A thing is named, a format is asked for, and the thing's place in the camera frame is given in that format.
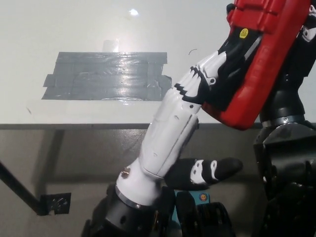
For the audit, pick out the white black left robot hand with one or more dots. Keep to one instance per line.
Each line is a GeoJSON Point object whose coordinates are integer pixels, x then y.
{"type": "Point", "coordinates": [168, 128]}

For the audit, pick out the red digital multimeter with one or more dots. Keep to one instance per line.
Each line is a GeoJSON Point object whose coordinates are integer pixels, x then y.
{"type": "Point", "coordinates": [271, 74]}

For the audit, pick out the grey duct tape patch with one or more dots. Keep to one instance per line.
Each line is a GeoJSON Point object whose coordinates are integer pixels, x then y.
{"type": "Point", "coordinates": [98, 76]}

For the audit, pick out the black diagonal table leg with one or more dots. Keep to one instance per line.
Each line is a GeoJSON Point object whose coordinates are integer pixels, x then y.
{"type": "Point", "coordinates": [17, 185]}

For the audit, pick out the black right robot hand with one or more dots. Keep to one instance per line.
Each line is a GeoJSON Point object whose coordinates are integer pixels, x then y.
{"type": "Point", "coordinates": [288, 98]}

